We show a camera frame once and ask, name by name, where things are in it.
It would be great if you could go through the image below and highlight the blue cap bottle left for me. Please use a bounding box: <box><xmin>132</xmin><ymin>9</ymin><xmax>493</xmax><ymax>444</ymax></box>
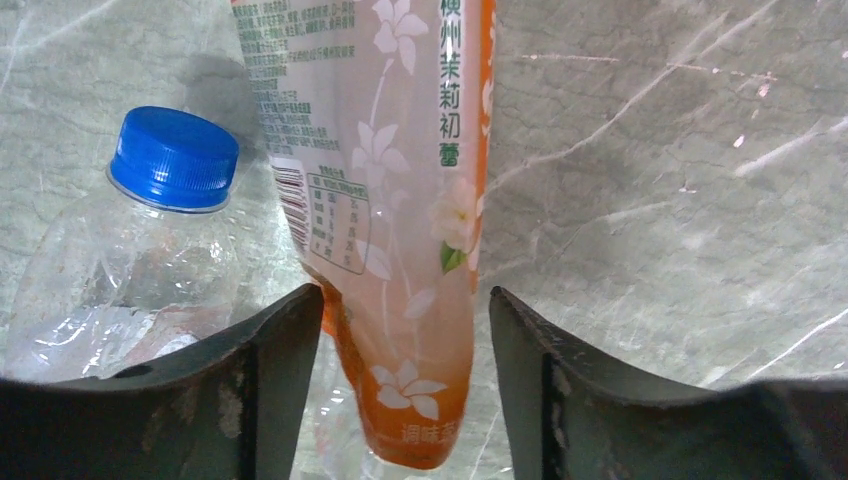
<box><xmin>1</xmin><ymin>106</ymin><xmax>283</xmax><ymax>383</ymax></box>

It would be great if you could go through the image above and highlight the orange label bottle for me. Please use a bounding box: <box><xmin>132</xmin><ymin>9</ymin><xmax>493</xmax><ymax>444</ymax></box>
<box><xmin>232</xmin><ymin>1</ymin><xmax>495</xmax><ymax>478</ymax></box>

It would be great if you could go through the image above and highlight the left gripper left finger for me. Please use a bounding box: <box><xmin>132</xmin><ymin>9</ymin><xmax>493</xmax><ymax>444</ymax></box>
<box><xmin>1</xmin><ymin>284</ymin><xmax>323</xmax><ymax>479</ymax></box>

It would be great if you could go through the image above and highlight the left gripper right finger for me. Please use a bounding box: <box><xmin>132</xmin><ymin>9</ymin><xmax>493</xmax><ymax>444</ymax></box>
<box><xmin>489</xmin><ymin>287</ymin><xmax>847</xmax><ymax>479</ymax></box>

